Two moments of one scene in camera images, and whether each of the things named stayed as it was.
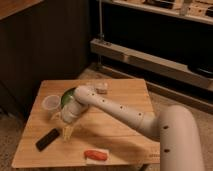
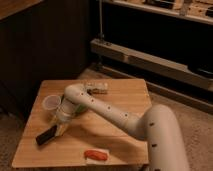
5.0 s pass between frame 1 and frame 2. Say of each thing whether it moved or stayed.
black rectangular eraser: moved
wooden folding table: stayed
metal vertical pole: stayed
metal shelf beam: stayed
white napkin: stayed
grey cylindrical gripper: moved
